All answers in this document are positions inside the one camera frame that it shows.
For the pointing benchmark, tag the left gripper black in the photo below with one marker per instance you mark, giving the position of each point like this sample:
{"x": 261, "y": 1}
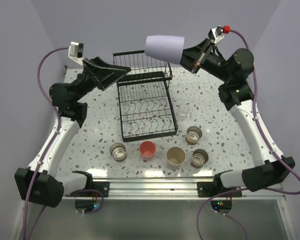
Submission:
{"x": 101, "y": 74}

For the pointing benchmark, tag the lilac plastic cup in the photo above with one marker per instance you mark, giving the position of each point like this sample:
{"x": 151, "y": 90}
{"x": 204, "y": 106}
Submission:
{"x": 167, "y": 48}

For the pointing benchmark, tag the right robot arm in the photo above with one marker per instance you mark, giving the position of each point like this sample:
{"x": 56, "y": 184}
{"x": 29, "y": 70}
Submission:
{"x": 271, "y": 167}

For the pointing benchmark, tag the black wire dish rack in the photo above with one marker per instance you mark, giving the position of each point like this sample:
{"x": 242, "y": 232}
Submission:
{"x": 145, "y": 105}

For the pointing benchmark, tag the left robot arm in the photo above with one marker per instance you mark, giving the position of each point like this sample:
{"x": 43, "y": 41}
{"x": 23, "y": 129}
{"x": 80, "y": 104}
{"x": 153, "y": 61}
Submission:
{"x": 71, "y": 114}

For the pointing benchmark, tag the clear plastic cup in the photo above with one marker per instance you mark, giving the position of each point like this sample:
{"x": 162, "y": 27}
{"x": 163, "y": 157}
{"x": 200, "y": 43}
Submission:
{"x": 183, "y": 111}

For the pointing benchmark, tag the aluminium front rail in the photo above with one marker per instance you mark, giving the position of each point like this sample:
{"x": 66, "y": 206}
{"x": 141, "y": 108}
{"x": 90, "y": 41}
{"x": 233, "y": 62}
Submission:
{"x": 150, "y": 188}

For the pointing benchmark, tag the coral pink plastic cup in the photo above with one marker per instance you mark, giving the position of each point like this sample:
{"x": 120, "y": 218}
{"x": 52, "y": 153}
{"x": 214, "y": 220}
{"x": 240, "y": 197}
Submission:
{"x": 147, "y": 150}

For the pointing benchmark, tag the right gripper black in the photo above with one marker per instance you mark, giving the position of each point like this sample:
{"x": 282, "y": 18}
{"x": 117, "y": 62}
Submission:
{"x": 190, "y": 57}

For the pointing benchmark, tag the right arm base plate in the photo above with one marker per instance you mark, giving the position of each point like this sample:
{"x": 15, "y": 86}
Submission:
{"x": 207, "y": 189}

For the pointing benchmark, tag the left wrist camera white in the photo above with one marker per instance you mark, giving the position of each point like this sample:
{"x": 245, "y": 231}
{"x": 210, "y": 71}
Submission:
{"x": 75, "y": 52}

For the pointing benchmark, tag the beige plastic cup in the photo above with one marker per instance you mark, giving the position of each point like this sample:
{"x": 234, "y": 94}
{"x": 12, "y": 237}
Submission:
{"x": 175, "y": 157}

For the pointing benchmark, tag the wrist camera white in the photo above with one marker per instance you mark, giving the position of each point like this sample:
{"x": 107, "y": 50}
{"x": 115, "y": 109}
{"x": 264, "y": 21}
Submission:
{"x": 216, "y": 35}
{"x": 75, "y": 52}

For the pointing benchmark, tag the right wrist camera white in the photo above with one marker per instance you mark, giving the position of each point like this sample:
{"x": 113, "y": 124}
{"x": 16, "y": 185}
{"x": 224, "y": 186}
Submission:
{"x": 216, "y": 35}

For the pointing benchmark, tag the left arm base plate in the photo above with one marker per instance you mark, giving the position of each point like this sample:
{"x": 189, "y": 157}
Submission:
{"x": 102, "y": 188}

